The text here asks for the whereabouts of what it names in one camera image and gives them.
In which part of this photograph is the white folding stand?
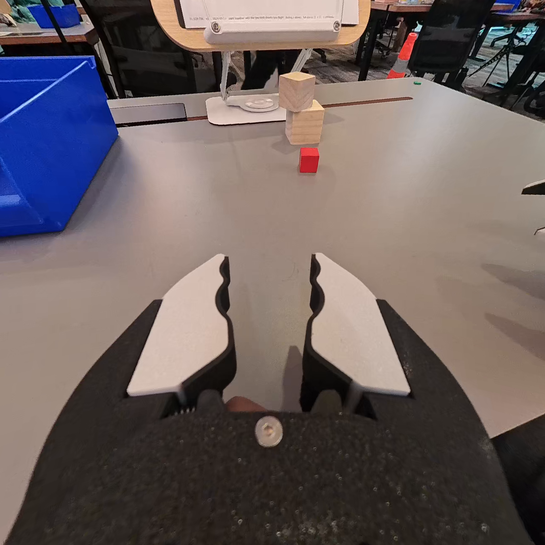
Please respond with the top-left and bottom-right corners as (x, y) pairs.
(205, 13), (345, 127)

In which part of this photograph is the large wooden cube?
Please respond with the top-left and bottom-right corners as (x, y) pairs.
(285, 99), (326, 145)

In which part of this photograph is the black office chair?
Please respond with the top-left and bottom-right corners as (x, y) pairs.
(407, 0), (496, 86)
(81, 0), (222, 98)

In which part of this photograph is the medium wooden cube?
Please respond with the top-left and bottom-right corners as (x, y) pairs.
(279, 72), (316, 113)

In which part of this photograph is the white instruction sheet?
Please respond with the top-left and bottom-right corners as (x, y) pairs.
(177, 0), (360, 30)

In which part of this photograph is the small blue bin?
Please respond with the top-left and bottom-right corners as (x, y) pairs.
(28, 5), (81, 29)

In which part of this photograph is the blue plastic bin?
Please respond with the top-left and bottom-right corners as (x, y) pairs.
(0, 56), (120, 238)

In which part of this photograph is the brown wooden desk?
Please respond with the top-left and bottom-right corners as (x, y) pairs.
(0, 24), (96, 47)

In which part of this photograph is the red wooden cube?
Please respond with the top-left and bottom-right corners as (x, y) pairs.
(298, 147), (321, 174)

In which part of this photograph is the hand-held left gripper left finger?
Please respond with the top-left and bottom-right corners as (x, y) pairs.
(127, 253), (237, 397)

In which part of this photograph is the orange striped traffic cone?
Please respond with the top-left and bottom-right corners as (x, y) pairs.
(388, 33), (419, 79)

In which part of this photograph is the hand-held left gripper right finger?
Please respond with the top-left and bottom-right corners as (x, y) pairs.
(301, 252), (411, 397)

